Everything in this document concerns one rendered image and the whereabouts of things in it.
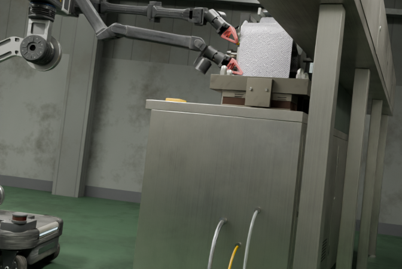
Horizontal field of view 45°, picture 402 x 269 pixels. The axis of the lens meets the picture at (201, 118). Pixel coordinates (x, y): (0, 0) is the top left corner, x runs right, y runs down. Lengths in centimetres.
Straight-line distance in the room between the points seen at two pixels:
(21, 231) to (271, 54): 140
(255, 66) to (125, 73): 363
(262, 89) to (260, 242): 58
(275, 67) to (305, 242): 102
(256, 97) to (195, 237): 59
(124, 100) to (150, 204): 368
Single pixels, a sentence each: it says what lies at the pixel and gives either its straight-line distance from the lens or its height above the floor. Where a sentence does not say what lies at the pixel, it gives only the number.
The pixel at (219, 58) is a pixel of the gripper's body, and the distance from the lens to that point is 219.
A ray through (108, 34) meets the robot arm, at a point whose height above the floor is 119.
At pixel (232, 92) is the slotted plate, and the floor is 96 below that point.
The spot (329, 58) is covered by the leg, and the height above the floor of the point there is 100.
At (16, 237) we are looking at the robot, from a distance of 245.
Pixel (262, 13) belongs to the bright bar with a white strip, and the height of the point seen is 144.
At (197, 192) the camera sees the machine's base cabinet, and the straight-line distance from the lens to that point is 193.
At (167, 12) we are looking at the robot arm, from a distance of 252.
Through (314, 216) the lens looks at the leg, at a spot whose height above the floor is 59.
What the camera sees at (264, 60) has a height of 113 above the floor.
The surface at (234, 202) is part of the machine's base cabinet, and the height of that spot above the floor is 53.
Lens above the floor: 74
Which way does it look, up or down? 3 degrees up
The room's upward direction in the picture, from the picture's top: 6 degrees clockwise
